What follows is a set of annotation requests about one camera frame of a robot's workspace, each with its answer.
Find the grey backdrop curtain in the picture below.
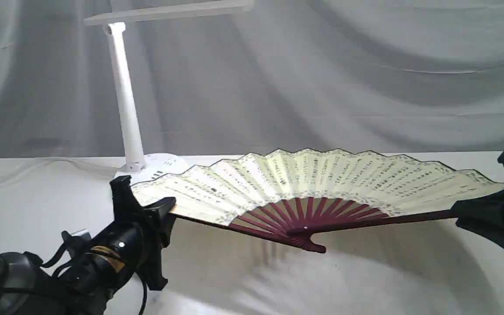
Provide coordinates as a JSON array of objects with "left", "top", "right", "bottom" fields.
[{"left": 0, "top": 0, "right": 504, "bottom": 158}]

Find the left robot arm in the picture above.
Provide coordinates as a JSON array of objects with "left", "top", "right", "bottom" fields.
[{"left": 0, "top": 175, "right": 176, "bottom": 315}]

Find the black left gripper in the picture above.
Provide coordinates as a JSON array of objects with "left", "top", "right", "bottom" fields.
[{"left": 55, "top": 175, "right": 177, "bottom": 302}]

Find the white power cable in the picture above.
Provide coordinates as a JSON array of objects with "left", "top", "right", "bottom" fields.
[{"left": 0, "top": 157, "right": 123, "bottom": 197}]

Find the white desk lamp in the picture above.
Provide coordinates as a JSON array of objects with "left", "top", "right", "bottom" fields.
[{"left": 84, "top": 0, "right": 254, "bottom": 183}]

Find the paper folding fan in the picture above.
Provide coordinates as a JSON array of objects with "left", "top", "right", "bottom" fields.
[{"left": 131, "top": 149, "right": 504, "bottom": 253}]

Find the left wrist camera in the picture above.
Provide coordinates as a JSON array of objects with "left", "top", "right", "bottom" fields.
[{"left": 61, "top": 229, "right": 92, "bottom": 259}]

